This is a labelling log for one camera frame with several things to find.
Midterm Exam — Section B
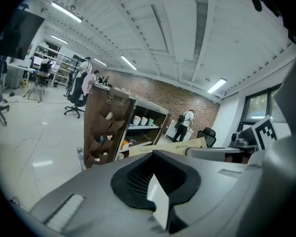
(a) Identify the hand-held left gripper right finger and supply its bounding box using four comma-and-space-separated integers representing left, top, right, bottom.
152, 150, 202, 235

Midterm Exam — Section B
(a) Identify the metal shelf cart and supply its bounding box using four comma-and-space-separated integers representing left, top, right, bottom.
113, 94, 170, 161

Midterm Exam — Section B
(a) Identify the black wall monitor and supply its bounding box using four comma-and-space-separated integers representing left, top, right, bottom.
0, 8, 45, 60

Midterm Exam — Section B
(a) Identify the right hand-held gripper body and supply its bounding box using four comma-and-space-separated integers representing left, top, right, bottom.
227, 115, 279, 156

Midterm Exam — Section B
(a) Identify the black tripod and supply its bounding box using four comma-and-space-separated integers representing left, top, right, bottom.
27, 70, 46, 102

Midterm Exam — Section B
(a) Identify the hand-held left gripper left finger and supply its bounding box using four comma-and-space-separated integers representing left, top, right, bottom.
110, 150, 155, 211

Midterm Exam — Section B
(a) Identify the brown fabric cart pocket organizer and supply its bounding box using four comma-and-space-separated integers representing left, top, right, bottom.
83, 83, 137, 169

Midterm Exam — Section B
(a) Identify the white storage shelving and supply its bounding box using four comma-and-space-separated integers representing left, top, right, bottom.
34, 42, 77, 86

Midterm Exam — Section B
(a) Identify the dark framed window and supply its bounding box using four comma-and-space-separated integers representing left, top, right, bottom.
243, 83, 287, 123

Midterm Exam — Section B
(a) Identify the black mesh office chair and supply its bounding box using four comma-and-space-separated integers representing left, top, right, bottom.
196, 127, 217, 148

